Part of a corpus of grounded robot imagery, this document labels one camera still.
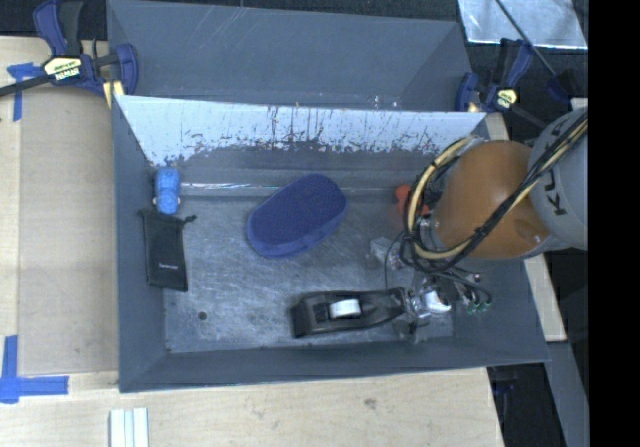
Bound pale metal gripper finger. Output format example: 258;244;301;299
394;313;433;344
404;290;432;314

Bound clear plastic thing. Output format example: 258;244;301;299
368;236;402;270

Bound black tape dispenser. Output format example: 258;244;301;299
289;286;410;339

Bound orange-red toy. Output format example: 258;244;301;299
393;183;431;227

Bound dark blue oval brush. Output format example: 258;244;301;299
245;172;349;259

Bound grey metal bin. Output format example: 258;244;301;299
105;0;552;394

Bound black drawstring pouch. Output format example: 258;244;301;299
137;207;197;293

